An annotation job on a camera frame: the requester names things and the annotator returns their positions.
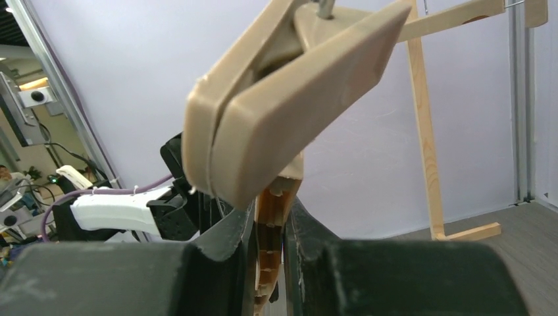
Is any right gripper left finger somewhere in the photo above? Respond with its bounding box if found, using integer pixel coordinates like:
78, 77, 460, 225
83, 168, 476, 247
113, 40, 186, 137
1, 207, 255, 315

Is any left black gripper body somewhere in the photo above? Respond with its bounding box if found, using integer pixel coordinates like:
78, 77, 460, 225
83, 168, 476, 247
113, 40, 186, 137
147, 134, 227, 241

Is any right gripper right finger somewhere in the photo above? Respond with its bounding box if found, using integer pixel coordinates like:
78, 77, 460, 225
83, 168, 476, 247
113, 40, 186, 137
284, 201, 529, 315

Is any beige clip hanger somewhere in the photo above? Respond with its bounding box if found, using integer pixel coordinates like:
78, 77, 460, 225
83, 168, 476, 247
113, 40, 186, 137
398, 0, 549, 43
182, 0, 413, 316

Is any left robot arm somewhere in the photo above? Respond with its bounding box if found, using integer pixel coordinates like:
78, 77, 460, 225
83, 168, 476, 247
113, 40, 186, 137
51, 134, 232, 242

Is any beige empty clip hanger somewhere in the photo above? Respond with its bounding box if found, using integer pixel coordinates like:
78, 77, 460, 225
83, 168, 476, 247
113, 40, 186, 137
398, 0, 549, 43

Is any wooden clothes rack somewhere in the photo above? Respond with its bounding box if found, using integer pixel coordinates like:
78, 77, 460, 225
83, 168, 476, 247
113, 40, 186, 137
404, 1, 501, 241

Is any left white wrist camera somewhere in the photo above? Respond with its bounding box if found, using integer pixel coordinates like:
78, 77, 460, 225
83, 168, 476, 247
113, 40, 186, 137
70, 186, 171, 237

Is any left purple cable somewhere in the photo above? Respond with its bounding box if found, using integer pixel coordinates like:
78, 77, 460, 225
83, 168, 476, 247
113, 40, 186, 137
39, 173, 175, 244

